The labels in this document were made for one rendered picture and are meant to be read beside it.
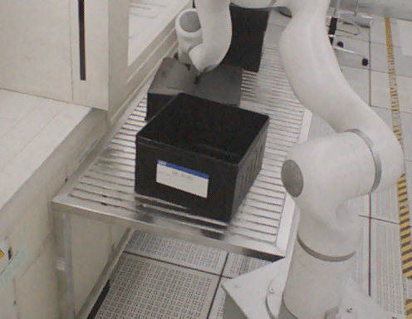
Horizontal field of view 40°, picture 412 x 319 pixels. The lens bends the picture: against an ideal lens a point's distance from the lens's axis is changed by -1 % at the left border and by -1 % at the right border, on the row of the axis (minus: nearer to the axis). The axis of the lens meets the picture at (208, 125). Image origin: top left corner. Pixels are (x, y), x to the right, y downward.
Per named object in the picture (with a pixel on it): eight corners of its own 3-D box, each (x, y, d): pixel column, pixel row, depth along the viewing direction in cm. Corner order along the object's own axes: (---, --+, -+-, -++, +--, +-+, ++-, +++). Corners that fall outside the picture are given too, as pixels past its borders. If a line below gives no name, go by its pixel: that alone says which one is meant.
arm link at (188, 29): (215, 50, 158) (200, 23, 160) (214, 31, 145) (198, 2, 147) (188, 63, 157) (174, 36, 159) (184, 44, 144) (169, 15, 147)
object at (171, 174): (131, 190, 149) (133, 134, 140) (176, 141, 171) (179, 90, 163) (229, 223, 141) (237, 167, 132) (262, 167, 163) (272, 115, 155)
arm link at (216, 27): (266, 7, 130) (220, 71, 156) (233, -47, 133) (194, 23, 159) (234, 15, 125) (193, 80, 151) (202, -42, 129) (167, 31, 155)
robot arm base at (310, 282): (372, 320, 118) (395, 255, 109) (303, 355, 109) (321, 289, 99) (315, 262, 132) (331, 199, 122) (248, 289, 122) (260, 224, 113)
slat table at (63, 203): (245, 439, 171) (285, 256, 132) (65, 385, 181) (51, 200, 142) (294, 193, 281) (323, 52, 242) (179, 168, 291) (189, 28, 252)
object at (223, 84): (235, 134, 178) (239, 97, 171) (143, 120, 180) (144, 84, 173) (242, 91, 203) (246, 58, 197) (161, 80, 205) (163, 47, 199)
